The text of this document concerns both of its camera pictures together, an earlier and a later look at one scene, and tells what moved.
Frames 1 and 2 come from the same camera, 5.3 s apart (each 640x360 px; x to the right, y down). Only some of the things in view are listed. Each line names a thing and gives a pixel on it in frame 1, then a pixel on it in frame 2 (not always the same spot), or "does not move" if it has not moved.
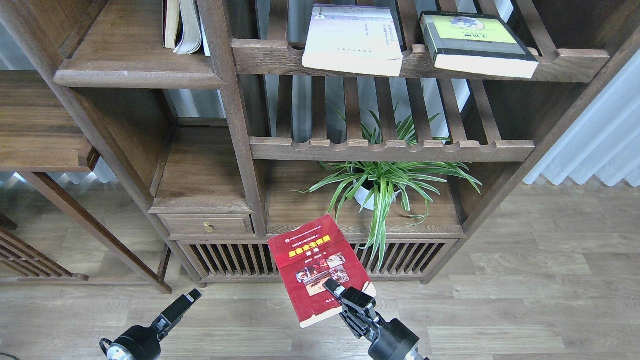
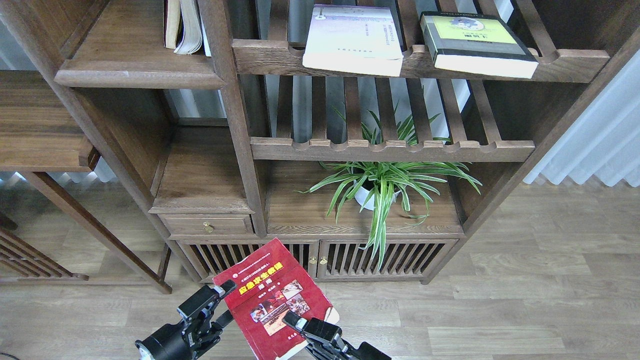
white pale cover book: (358, 39) does not move
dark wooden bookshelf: (405, 121) does not move
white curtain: (605, 141) does not move
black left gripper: (139, 342) → (185, 340)
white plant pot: (361, 194) does not move
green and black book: (482, 44) does not move
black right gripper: (393, 339) → (323, 341)
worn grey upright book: (191, 41) does not move
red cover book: (306, 257) → (269, 284)
